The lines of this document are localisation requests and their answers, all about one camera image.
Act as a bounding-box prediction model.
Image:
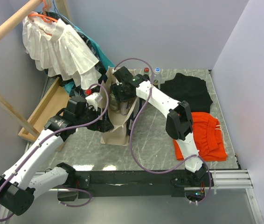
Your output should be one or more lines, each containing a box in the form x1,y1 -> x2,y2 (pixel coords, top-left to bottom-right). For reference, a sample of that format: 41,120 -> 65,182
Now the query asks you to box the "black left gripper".
76,105 -> 114,132

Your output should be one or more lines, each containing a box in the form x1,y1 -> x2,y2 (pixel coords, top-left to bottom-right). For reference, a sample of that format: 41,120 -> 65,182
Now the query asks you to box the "Coca-Cola glass bottle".
143,67 -> 150,80

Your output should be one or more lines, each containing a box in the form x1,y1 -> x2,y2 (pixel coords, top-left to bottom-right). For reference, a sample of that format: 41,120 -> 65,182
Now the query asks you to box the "green glass bottle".
153,79 -> 159,89

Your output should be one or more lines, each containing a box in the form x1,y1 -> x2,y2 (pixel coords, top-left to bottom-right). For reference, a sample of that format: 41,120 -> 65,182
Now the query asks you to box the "blue-cap water bottle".
153,68 -> 162,90

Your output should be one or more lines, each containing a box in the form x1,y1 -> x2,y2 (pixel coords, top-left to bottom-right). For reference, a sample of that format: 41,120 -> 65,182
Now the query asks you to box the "beige canvas tote bag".
98,67 -> 139,146

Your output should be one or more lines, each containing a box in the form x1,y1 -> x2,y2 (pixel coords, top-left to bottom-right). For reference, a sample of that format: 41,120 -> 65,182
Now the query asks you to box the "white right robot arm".
112,66 -> 207,186

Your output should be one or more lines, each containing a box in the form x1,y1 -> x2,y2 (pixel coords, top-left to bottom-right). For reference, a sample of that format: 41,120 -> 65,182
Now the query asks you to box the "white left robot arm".
0,93 -> 105,216

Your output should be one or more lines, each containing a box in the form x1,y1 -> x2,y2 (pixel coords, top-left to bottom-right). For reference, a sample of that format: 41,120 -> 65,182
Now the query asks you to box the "wooden rack base tray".
18,77 -> 76,152

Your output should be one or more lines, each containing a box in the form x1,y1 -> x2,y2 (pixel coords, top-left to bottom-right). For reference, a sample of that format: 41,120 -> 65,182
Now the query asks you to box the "teal garment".
63,26 -> 114,97

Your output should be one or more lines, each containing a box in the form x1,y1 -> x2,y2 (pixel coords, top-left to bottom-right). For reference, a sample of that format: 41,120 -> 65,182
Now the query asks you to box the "black folded garment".
160,73 -> 213,113

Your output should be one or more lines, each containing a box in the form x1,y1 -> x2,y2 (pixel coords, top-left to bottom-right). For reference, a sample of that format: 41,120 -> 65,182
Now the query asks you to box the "white pleated dress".
22,16 -> 101,90

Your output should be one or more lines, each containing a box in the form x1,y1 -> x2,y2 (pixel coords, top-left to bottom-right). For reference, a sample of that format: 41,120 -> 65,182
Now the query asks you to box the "orange folded garment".
173,112 -> 229,162

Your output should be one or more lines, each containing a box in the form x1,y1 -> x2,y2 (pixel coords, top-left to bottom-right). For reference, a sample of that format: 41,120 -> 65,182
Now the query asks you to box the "wooden rack diagonal brace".
0,95 -> 39,137

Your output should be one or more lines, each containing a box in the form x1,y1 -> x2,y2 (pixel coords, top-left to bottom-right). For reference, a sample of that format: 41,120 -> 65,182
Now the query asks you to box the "orange clothes hanger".
28,0 -> 58,23

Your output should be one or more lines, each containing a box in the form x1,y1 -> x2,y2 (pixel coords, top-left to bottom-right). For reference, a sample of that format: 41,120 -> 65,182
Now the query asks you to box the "wooden hanging rod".
0,0 -> 43,40

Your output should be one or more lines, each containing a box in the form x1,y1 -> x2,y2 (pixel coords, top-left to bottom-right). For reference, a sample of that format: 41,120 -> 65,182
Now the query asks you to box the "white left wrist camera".
85,92 -> 103,111

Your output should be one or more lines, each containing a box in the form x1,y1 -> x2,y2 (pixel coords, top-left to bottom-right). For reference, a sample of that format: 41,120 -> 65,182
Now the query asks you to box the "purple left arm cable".
0,83 -> 110,222

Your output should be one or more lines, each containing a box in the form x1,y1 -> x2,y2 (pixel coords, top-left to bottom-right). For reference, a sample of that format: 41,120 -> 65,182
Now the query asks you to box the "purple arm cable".
0,83 -> 110,222
113,57 -> 213,206

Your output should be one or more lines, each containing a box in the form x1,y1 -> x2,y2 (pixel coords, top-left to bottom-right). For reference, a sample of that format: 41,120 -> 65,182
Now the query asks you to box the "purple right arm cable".
113,57 -> 213,206

